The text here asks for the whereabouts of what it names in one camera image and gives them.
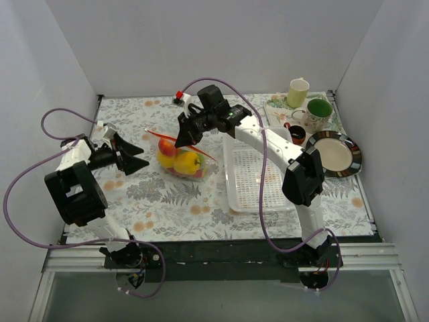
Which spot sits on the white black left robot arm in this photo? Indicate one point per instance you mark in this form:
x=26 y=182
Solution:
x=81 y=201

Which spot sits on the floral rectangular tray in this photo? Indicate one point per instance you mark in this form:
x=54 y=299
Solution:
x=279 y=112

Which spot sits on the red fake apple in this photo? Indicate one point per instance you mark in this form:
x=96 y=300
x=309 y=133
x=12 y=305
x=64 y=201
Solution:
x=167 y=148

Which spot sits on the grey aluminium frame rail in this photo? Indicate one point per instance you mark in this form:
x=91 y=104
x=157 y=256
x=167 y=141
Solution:
x=79 y=285

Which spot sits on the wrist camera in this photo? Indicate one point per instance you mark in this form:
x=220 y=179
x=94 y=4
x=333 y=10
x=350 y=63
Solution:
x=108 y=130
x=182 y=100

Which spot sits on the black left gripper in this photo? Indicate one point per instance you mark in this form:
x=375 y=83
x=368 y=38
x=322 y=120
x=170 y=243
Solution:
x=118 y=155

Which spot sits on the yellow fake bell pepper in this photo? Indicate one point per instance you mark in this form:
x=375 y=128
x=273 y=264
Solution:
x=187 y=163

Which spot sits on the small red black bowl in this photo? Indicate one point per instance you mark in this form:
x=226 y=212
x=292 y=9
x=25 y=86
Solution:
x=298 y=134

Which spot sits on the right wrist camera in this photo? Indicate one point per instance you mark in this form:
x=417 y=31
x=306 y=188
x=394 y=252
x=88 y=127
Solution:
x=182 y=100

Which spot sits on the dark rimmed ceramic plate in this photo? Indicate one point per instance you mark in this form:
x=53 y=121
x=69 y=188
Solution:
x=341 y=157

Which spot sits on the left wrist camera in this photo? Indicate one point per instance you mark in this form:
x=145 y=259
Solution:
x=108 y=130

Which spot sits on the floral mug green inside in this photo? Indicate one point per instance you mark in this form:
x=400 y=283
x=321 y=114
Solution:
x=314 y=116

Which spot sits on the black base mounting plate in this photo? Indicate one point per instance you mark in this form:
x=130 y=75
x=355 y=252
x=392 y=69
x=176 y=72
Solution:
x=232 y=259

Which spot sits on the floral table mat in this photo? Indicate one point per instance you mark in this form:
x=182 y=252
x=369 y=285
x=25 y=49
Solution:
x=159 y=207

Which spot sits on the clear zip top bag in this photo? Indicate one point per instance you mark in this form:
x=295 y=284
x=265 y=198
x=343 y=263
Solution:
x=154 y=138

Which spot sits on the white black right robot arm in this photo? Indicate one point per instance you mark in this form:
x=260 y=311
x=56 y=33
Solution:
x=302 y=169

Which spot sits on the white plastic basket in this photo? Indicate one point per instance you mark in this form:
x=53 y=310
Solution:
x=243 y=176

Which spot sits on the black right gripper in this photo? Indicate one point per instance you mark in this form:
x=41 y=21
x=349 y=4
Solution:
x=188 y=124

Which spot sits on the pale green mug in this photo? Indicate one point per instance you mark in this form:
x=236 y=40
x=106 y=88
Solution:
x=297 y=92

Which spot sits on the red fake chili pepper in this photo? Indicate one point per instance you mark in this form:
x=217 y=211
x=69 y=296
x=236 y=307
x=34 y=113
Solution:
x=199 y=174

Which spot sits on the yellow fake lemon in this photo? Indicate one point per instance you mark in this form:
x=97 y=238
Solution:
x=165 y=161

